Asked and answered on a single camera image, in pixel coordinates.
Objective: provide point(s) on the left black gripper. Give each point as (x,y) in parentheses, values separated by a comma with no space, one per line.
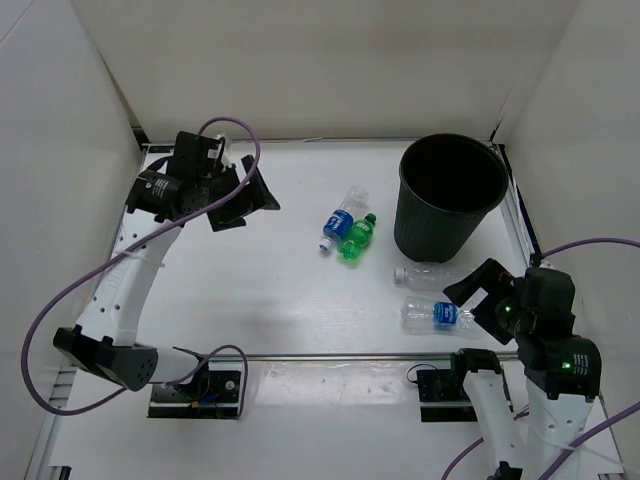
(258,197)

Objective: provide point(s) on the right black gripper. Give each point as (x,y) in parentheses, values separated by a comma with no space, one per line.
(486,274)

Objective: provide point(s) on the blue label bottle white cap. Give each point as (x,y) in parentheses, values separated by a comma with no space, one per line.
(342,219)

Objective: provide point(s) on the green plastic bottle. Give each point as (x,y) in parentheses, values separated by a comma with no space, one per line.
(358,238)

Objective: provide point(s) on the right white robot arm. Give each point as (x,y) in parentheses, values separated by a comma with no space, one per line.
(562,369)

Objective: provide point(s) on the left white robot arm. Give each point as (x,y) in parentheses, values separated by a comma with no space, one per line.
(164,196)

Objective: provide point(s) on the dark green plastic bin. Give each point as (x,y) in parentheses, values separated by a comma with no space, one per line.
(448,184)

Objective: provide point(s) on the clear unlabelled plastic bottle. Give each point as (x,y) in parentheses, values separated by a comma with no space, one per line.
(429,277)

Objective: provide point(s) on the clear Aquafina bottle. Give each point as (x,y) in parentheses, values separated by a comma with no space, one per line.
(423,316)

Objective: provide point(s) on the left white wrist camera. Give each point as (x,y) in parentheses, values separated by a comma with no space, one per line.
(218,153)

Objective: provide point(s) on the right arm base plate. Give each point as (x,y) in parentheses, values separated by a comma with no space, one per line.
(441,394)

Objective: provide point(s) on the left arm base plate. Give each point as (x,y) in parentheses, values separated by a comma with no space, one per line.
(215,393)

